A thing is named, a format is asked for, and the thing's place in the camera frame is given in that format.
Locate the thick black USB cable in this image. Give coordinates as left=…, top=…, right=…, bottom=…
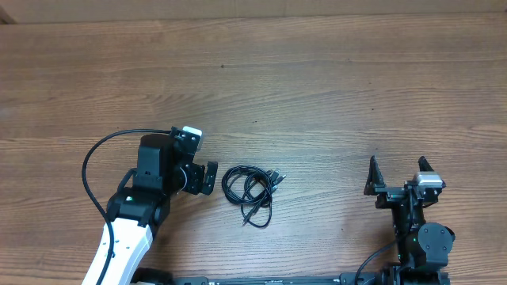
left=221, top=165, right=287, bottom=207

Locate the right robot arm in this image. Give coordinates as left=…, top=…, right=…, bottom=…
left=354, top=157, right=456, bottom=284

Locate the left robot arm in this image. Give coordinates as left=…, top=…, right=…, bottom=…
left=83, top=127, right=218, bottom=284

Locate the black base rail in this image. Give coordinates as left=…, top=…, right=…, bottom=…
left=173, top=272, right=389, bottom=285

